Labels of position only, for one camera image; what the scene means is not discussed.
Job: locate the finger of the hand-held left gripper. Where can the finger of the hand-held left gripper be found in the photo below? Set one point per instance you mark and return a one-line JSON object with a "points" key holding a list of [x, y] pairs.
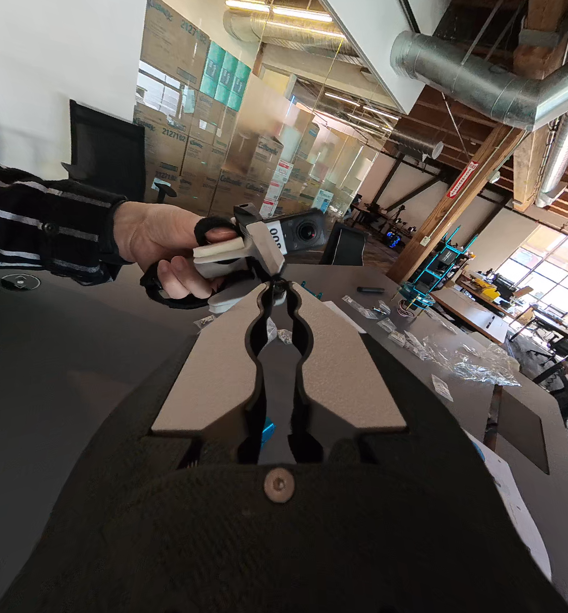
{"points": [[267, 249]]}

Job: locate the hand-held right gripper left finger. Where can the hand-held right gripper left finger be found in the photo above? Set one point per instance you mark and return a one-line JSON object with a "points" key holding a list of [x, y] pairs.
{"points": [[207, 383]]}

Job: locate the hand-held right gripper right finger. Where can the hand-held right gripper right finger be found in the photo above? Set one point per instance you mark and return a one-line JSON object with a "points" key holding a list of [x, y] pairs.
{"points": [[351, 383]]}

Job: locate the person's left forearm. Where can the person's left forearm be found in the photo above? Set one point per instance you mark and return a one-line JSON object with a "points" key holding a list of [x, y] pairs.
{"points": [[35, 220]]}

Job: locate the blue toy robot arm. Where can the blue toy robot arm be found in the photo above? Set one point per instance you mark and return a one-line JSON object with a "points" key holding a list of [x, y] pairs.
{"points": [[411, 289]]}

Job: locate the light wooden desk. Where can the light wooden desk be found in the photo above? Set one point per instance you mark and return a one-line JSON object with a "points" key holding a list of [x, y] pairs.
{"points": [[475, 313]]}

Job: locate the round desk grommet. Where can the round desk grommet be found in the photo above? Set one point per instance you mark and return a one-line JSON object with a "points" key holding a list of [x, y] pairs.
{"points": [[20, 281]]}

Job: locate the person's left hand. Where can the person's left hand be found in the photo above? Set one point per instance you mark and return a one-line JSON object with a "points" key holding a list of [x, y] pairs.
{"points": [[149, 230]]}

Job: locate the black office chair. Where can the black office chair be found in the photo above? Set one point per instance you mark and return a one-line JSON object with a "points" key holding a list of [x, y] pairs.
{"points": [[348, 246], [106, 153]]}

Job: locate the small clear hardware bag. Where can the small clear hardware bag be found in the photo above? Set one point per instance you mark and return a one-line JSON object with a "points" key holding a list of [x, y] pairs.
{"points": [[441, 387], [205, 321]]}

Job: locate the cluster of clear screw bags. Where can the cluster of clear screw bags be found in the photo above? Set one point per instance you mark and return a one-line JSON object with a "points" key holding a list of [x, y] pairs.
{"points": [[399, 337]]}

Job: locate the black marker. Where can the black marker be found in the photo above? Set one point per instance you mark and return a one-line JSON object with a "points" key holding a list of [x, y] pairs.
{"points": [[370, 289]]}

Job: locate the crumpled clear plastic wrap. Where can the crumpled clear plastic wrap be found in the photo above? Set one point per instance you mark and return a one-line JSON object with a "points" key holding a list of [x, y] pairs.
{"points": [[480, 368]]}

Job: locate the red white sign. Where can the red white sign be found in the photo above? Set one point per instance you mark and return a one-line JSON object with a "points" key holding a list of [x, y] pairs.
{"points": [[462, 179]]}

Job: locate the stack of teal tissue packs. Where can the stack of teal tissue packs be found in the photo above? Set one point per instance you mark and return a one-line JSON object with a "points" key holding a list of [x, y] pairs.
{"points": [[224, 76]]}

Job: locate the white assembly instruction booklet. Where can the white assembly instruction booklet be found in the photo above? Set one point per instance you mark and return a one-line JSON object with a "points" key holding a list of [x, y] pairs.
{"points": [[513, 503]]}

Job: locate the ceiling strip light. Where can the ceiling strip light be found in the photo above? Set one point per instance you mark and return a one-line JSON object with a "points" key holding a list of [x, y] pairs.
{"points": [[288, 12]]}

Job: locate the stack of cardboard boxes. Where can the stack of cardboard boxes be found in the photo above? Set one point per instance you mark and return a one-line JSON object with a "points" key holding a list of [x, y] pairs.
{"points": [[169, 43]]}

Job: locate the multi-pane loft window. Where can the multi-pane loft window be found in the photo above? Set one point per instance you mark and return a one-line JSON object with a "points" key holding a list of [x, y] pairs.
{"points": [[552, 268]]}

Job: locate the wooden support post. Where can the wooden support post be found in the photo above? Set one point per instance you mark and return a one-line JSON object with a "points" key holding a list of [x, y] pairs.
{"points": [[432, 230]]}

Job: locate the small round metal duct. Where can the small round metal duct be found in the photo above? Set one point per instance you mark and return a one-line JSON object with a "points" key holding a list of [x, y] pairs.
{"points": [[415, 143]]}

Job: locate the insulated ceiling duct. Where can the insulated ceiling duct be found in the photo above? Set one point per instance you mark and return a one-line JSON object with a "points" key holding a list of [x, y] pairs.
{"points": [[264, 28]]}

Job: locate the large metal ventilation duct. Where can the large metal ventilation duct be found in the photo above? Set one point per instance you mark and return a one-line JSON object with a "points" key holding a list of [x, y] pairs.
{"points": [[456, 72]]}

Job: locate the ribbed metal duct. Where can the ribbed metal duct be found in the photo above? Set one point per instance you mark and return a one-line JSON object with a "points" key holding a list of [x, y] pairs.
{"points": [[564, 153]]}

